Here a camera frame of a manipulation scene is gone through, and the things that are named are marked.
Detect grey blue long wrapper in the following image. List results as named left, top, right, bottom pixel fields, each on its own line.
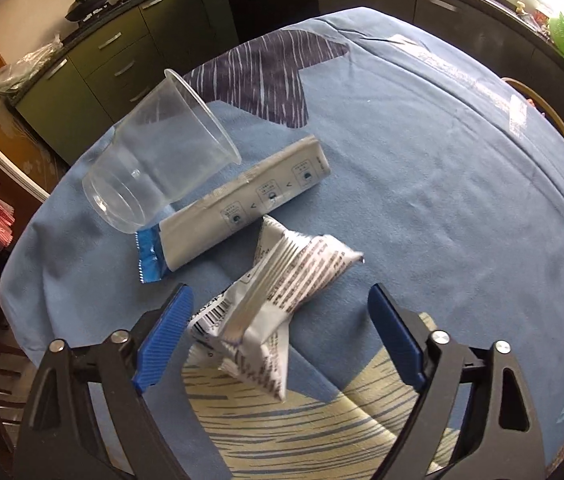
left=134, top=135, right=331, bottom=285

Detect dark wooden chair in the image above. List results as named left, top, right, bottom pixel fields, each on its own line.
left=0, top=347, right=30, bottom=443

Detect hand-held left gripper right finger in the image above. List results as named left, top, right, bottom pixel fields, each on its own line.
left=368, top=282, right=548, bottom=480

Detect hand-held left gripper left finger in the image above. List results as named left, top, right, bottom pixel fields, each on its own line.
left=12, top=282, right=233, bottom=480

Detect black wok with lid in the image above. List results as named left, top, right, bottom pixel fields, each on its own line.
left=65, top=0, right=113, bottom=23

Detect clear plastic bag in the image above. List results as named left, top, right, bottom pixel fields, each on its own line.
left=0, top=35, right=64, bottom=94

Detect clear plastic cup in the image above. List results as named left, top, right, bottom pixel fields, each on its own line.
left=82, top=68, right=243, bottom=234

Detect black gas stove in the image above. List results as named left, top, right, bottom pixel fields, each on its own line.
left=62, top=0, right=188, bottom=41

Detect green kitchen cabinets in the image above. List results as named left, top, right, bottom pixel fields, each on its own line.
left=14, top=0, right=564, bottom=166

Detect silver snack wrapper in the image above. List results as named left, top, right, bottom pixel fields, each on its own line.
left=187, top=215, right=365, bottom=403

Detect blue printed tablecloth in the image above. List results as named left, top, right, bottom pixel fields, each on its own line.
left=0, top=6, right=564, bottom=480

